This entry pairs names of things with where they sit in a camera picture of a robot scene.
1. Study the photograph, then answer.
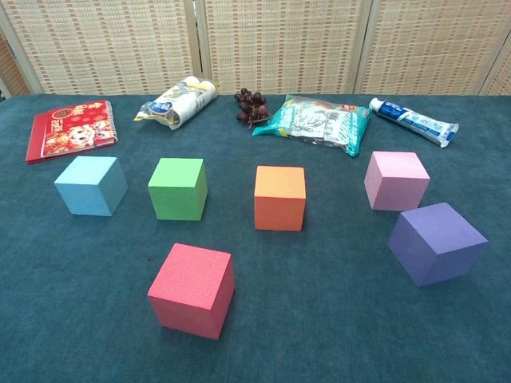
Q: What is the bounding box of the orange foam cube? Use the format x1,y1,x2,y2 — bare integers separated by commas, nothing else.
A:
253,165,307,232

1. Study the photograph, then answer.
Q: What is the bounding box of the green foam cube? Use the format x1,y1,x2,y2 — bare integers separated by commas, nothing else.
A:
147,157,208,222

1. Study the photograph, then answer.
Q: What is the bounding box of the red foam cube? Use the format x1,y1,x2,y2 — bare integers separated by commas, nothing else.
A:
147,243,236,341

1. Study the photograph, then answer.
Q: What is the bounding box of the light pink foam cube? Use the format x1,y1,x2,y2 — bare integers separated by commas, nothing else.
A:
363,150,431,211

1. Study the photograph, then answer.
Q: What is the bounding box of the light blue foam cube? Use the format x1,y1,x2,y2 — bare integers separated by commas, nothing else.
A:
53,155,129,217

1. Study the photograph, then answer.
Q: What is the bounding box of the purple foam cube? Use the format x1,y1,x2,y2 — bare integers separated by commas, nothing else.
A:
387,202,489,287

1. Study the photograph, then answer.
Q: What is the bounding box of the dark red grape bunch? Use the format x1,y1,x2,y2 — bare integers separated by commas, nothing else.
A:
233,87,272,132

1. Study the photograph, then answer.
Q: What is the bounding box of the teal snack bag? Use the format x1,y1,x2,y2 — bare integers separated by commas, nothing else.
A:
252,93,372,157

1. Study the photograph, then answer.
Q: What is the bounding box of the white tissue roll pack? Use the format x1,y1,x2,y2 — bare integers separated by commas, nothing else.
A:
133,75,221,131

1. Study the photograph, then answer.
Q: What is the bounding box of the woven folding screen panel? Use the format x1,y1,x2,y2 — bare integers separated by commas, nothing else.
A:
353,0,511,96
0,0,203,96
478,39,511,97
197,0,374,96

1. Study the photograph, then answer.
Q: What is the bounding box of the blue white toothpaste tube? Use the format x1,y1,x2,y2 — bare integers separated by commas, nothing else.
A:
368,97,460,149

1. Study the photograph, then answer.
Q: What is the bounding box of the red spiral desk calendar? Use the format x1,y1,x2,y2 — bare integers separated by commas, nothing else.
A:
25,99,120,165

